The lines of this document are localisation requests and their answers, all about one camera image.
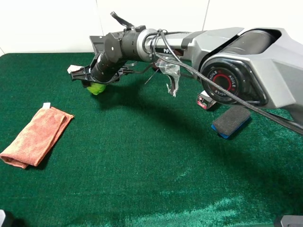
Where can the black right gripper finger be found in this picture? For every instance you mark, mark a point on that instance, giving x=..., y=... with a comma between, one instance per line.
x=85, y=83

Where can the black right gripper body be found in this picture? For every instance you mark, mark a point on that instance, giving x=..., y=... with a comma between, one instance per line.
x=101, y=70

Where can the green round fruit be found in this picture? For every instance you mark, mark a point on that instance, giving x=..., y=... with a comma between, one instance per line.
x=96, y=88

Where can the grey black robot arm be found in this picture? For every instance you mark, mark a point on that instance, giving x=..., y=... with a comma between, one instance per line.
x=261, y=69

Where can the white red toothpaste box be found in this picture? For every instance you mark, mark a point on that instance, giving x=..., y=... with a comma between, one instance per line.
x=73, y=68

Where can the folded orange cloth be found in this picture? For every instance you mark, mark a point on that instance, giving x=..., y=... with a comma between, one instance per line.
x=37, y=138

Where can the green velvet table cover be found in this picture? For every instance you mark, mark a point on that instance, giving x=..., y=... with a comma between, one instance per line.
x=134, y=156

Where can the black blue board eraser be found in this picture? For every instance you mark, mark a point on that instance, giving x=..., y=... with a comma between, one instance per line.
x=231, y=121

